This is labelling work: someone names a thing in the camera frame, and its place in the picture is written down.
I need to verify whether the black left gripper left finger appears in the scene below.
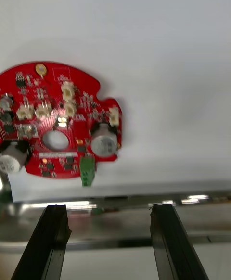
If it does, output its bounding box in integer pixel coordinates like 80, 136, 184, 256
11, 204, 72, 280

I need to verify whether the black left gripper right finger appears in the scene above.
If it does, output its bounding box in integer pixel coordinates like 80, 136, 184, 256
150, 203, 209, 280

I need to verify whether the steel tray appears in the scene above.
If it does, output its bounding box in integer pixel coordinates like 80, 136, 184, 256
0, 179, 231, 253

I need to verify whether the round red circuit board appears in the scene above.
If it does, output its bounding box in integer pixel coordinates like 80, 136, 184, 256
0, 61, 123, 188

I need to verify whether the white sheet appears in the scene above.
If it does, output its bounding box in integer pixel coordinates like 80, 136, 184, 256
0, 0, 231, 203

